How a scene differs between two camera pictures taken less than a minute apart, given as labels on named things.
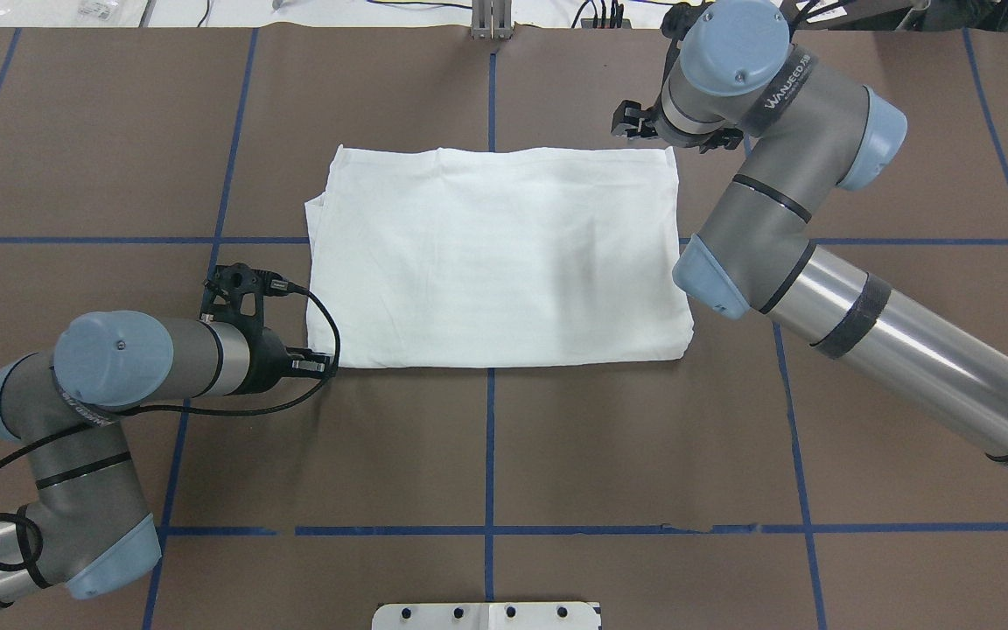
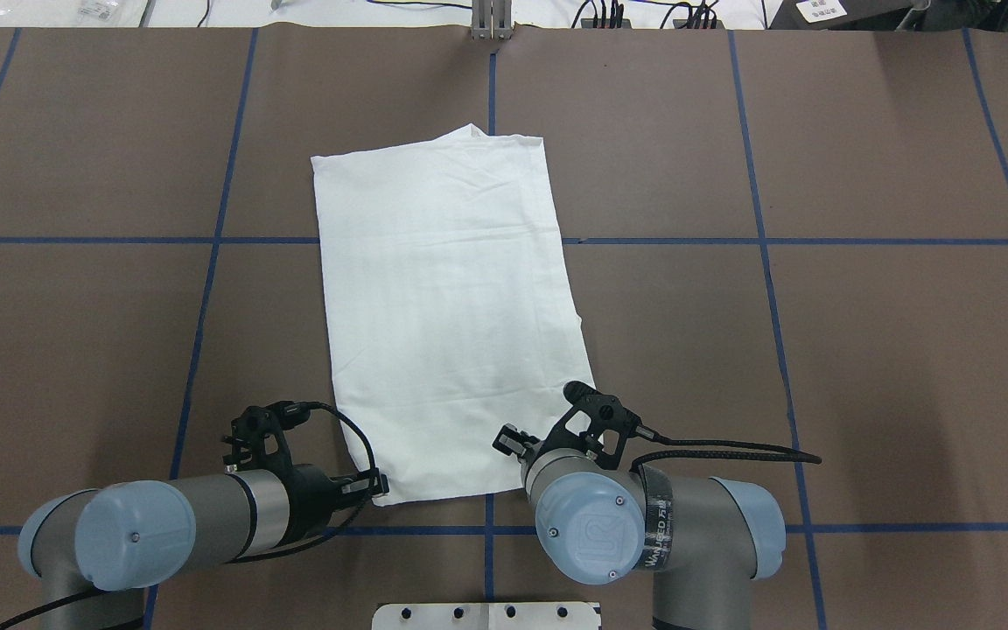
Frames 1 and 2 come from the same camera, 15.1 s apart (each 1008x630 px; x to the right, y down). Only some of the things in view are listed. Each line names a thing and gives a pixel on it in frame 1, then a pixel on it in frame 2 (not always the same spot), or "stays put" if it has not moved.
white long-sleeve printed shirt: [451, 258] → [453, 313]
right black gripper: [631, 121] → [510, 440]
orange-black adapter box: [589, 23] stays put
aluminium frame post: [492, 19] stays put
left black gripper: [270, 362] → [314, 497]
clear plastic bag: [62, 13] stays put
